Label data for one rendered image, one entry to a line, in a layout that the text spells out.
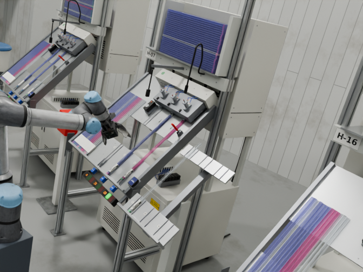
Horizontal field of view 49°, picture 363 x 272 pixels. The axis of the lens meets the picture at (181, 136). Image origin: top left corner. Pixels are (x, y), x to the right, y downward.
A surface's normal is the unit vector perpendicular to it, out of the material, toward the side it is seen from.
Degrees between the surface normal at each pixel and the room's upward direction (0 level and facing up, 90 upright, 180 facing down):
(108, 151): 44
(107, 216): 90
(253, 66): 90
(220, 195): 90
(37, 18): 90
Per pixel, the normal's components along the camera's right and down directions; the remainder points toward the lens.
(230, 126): 0.62, 0.39
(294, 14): -0.58, 0.14
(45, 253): 0.22, -0.92
